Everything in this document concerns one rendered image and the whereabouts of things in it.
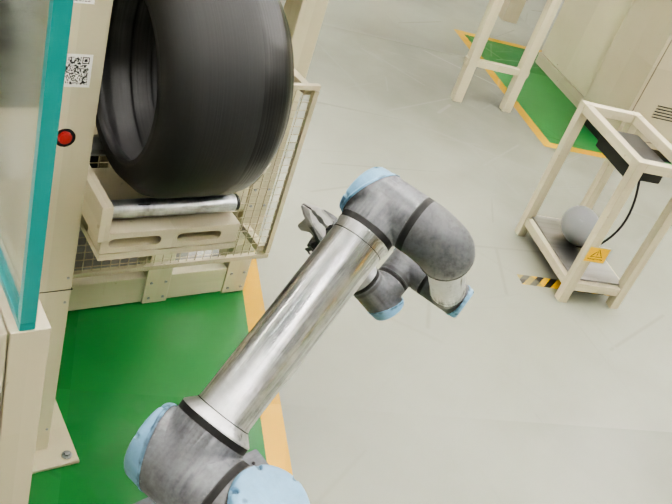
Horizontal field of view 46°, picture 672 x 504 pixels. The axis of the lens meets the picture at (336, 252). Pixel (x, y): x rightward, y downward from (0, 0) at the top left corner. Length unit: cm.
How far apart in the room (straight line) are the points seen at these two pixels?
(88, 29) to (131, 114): 49
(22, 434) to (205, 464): 37
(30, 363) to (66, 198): 91
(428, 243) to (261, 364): 37
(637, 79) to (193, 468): 504
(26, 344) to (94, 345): 183
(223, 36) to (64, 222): 60
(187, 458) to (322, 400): 152
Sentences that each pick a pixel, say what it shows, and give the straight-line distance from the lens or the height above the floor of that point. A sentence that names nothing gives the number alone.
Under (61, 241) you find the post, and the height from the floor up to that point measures 78.
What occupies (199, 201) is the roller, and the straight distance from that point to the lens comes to 198.
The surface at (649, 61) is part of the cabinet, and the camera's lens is 599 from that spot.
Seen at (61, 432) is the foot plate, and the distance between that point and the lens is 259.
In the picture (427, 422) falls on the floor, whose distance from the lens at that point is 300.
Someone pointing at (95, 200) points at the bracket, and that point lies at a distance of 187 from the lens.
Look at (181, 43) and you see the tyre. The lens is 168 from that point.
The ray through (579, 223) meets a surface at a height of 29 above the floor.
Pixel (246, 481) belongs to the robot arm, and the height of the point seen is 90.
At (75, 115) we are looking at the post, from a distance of 182.
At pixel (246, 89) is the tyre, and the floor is 128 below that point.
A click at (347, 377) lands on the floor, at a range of 302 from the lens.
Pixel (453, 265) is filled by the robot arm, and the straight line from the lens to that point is 152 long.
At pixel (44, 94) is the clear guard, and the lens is 85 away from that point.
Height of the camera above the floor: 197
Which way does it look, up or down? 33 degrees down
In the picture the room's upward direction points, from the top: 20 degrees clockwise
